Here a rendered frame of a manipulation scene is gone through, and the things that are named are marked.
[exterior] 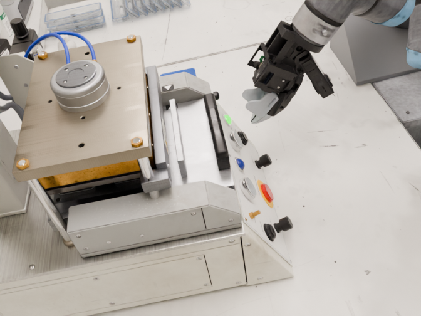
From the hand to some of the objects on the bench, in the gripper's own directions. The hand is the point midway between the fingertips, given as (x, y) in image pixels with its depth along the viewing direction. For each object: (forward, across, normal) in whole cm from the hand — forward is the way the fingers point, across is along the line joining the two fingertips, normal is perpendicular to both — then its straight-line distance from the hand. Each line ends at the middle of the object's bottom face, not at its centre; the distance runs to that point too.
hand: (258, 118), depth 93 cm
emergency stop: (+9, +12, +6) cm, 16 cm away
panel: (+10, +12, +8) cm, 17 cm away
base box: (+26, +10, -15) cm, 32 cm away
